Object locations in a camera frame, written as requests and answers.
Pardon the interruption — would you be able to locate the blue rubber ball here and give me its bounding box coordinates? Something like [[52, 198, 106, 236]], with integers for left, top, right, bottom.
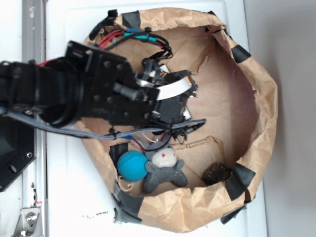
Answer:
[[117, 151, 148, 182]]

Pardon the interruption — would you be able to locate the grey sleeved cable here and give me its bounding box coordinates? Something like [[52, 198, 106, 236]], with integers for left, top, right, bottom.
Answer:
[[0, 108, 206, 141]]

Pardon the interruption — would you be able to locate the red and black wire bundle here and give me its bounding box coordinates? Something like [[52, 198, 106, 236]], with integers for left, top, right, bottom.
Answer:
[[37, 27, 174, 67]]

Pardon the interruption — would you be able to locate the dark brown rough block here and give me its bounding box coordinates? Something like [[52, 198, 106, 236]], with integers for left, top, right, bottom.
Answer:
[[202, 162, 232, 186]]

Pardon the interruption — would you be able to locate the aluminium frame rail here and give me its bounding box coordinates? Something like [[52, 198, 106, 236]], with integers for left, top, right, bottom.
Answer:
[[12, 0, 49, 237]]

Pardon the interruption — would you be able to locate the brown paper bag bin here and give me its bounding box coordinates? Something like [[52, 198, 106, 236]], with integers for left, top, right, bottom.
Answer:
[[83, 7, 278, 233]]

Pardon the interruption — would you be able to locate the metal corner bracket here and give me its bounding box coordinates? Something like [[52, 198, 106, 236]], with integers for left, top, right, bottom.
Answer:
[[12, 207, 44, 237]]

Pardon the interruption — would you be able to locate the grey plush bunny toy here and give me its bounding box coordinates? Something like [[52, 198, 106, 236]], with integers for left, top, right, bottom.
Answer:
[[133, 135, 188, 194]]

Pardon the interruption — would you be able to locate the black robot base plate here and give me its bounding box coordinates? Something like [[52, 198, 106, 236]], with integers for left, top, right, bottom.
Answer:
[[0, 117, 35, 192]]

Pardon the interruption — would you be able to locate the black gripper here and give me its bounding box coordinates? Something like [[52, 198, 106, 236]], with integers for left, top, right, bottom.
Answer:
[[83, 46, 198, 129]]

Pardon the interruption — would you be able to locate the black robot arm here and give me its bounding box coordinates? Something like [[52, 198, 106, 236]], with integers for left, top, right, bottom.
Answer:
[[0, 41, 197, 129]]

